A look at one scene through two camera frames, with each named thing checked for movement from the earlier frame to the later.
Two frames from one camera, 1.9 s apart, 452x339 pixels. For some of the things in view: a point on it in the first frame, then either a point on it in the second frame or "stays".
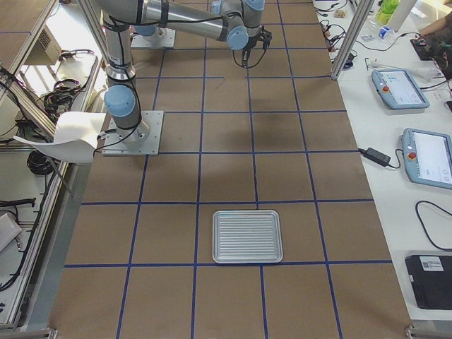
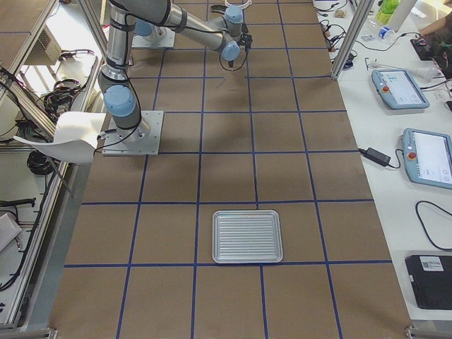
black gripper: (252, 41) → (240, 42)
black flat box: (431, 277) stays
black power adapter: (376, 155) stays
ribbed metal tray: (246, 236) stays
